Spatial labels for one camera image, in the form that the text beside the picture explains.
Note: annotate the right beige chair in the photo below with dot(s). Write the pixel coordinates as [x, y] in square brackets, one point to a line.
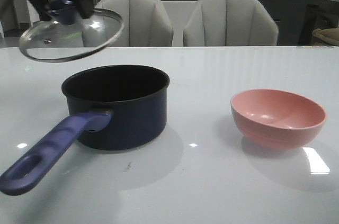
[220, 23]

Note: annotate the grey counter cabinet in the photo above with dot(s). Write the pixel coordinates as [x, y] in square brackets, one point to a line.
[297, 19]

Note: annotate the olive cushion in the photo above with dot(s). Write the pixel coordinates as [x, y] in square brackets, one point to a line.
[327, 37]

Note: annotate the left beige chair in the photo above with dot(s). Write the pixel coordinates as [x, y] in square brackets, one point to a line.
[146, 23]

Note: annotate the glass lid blue knob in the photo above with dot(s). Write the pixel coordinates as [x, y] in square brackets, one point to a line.
[67, 36]

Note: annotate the pink bowl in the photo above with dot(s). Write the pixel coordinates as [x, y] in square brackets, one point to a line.
[277, 119]

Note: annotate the beige chair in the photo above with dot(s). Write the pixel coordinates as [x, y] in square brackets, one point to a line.
[146, 23]
[220, 23]

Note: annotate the dark blue saucepan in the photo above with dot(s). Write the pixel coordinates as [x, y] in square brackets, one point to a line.
[115, 107]

